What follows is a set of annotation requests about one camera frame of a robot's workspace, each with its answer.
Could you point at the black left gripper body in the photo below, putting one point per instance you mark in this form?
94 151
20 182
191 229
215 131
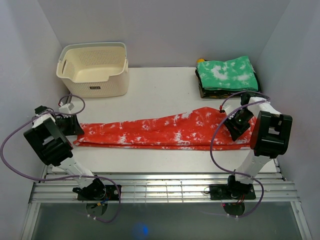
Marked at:
65 123

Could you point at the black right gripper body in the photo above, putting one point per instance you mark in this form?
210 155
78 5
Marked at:
240 120

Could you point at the red white tie-dye trousers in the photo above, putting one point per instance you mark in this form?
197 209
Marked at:
196 130

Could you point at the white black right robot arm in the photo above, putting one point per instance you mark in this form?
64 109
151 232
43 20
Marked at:
269 138

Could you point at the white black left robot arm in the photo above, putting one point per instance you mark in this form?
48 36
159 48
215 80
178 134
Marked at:
48 139

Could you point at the green white tie-dye trousers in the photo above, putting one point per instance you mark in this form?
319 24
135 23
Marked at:
239 64

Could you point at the yellow object behind stack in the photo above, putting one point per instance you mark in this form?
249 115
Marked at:
200 60

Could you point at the cream perforated plastic basket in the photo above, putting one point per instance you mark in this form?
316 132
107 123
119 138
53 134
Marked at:
95 70

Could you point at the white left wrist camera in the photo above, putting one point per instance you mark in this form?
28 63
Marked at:
66 108

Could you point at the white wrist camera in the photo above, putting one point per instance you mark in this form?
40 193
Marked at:
227 111
66 108

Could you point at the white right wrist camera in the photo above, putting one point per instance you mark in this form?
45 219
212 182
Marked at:
227 111

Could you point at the aluminium table frame rails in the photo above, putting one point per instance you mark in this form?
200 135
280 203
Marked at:
163 176

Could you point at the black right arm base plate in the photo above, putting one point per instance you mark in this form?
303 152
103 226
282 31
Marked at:
217 192

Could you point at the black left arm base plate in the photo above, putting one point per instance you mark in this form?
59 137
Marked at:
115 192

